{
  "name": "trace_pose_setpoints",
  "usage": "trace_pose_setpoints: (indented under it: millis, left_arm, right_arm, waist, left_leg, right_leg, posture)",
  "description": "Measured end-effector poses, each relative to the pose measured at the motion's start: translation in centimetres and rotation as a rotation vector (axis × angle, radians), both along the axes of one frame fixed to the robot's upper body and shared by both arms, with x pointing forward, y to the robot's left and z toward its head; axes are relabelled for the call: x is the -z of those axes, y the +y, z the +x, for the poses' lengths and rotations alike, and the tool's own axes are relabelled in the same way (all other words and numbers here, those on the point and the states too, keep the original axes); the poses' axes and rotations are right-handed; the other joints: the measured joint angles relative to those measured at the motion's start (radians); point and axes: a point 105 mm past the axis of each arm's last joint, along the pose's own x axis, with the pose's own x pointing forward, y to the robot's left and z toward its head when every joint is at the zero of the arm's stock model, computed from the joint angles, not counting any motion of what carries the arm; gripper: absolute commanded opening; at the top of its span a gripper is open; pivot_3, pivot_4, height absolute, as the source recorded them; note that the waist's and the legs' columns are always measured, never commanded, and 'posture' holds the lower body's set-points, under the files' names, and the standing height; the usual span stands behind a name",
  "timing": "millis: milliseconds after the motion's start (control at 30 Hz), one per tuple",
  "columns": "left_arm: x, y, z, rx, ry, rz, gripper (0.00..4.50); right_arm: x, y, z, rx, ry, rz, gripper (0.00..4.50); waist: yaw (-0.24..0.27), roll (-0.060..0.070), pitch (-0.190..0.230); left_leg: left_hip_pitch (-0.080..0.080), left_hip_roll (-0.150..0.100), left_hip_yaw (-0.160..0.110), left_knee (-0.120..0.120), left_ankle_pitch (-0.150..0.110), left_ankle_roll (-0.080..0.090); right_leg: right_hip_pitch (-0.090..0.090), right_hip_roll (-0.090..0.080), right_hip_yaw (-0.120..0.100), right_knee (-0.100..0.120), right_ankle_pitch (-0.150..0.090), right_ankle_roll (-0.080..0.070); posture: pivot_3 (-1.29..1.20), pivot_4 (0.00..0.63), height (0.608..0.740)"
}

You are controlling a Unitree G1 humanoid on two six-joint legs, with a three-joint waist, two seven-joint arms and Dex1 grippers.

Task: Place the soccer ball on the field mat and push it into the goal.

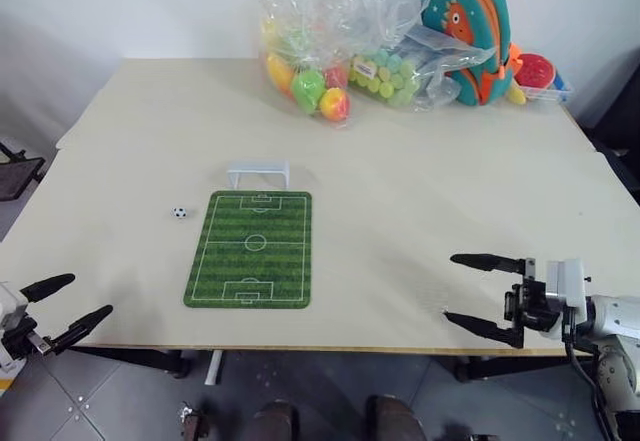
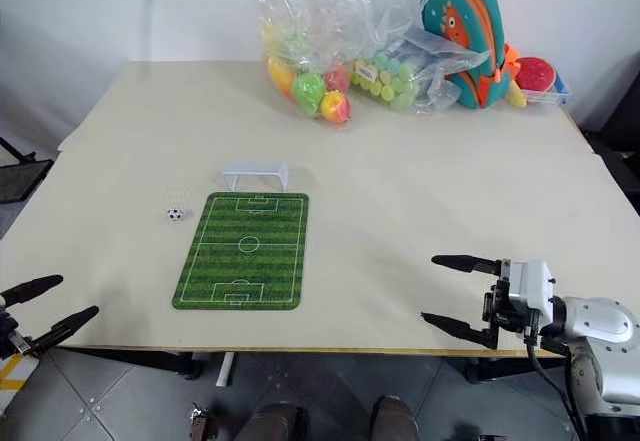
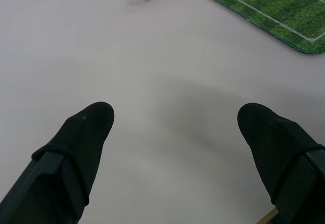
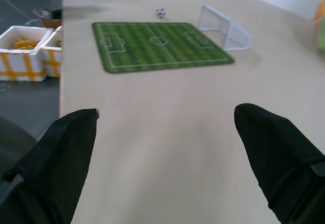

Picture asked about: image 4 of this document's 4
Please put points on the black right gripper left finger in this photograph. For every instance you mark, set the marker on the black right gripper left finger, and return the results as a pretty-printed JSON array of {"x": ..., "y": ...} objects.
[{"x": 56, "y": 163}]

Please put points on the yellow pieces in foam box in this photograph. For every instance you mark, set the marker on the yellow pieces in foam box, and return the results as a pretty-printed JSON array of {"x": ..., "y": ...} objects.
[{"x": 25, "y": 43}]

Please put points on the green soccer field mat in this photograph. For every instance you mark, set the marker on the green soccer field mat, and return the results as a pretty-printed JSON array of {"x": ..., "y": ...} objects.
[{"x": 158, "y": 46}]

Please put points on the white foam box yellow tape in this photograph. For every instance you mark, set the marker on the white foam box yellow tape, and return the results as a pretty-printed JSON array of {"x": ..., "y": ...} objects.
[
  {"x": 21, "y": 53},
  {"x": 52, "y": 53}
]

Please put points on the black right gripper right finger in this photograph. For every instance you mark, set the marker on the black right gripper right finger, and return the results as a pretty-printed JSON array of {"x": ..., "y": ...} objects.
[{"x": 276, "y": 158}]

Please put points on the orange green round object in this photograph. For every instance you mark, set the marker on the orange green round object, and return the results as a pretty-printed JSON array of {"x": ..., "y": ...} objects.
[{"x": 319, "y": 26}]

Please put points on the small soccer ball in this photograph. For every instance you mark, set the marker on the small soccer ball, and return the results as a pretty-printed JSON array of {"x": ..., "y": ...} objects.
[{"x": 160, "y": 13}]

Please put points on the brown bowl with items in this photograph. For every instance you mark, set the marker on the brown bowl with items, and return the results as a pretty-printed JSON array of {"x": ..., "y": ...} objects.
[{"x": 49, "y": 18}]

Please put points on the white mini soccer goal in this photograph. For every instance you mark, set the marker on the white mini soccer goal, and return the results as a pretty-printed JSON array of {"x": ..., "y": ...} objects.
[{"x": 224, "y": 29}]

